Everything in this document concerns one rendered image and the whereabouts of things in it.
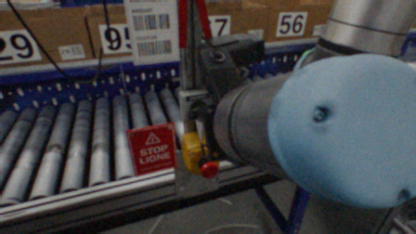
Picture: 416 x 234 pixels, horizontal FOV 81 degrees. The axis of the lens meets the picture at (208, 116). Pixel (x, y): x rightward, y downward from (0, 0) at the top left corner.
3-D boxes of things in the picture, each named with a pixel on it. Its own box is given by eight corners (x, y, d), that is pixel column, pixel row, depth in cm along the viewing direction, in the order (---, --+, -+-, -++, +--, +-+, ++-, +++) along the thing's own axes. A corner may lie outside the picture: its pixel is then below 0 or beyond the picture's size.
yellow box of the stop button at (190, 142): (191, 182, 52) (190, 157, 48) (182, 158, 59) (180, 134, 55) (252, 166, 56) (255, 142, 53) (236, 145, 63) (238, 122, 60)
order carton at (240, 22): (189, 52, 109) (188, 10, 100) (175, 37, 132) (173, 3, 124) (266, 44, 120) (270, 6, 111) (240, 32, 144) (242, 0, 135)
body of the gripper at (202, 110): (199, 156, 40) (225, 172, 28) (190, 104, 39) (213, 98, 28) (240, 146, 42) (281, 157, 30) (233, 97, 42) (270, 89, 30)
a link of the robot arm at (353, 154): (445, 229, 14) (303, 211, 11) (303, 177, 26) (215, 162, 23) (467, 72, 15) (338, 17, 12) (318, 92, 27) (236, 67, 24)
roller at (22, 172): (6, 204, 53) (25, 215, 56) (51, 100, 95) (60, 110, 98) (-15, 216, 53) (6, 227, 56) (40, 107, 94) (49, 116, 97)
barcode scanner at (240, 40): (267, 86, 49) (267, 33, 43) (213, 102, 47) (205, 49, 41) (252, 74, 54) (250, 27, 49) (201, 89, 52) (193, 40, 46)
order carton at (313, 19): (266, 44, 120) (270, 6, 111) (240, 32, 144) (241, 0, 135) (329, 37, 131) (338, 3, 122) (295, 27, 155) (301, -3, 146)
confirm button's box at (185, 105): (183, 125, 51) (181, 97, 47) (180, 118, 53) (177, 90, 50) (214, 120, 53) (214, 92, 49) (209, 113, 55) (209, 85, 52)
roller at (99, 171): (112, 196, 62) (92, 203, 61) (110, 104, 104) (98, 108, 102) (106, 183, 59) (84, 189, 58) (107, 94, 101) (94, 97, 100)
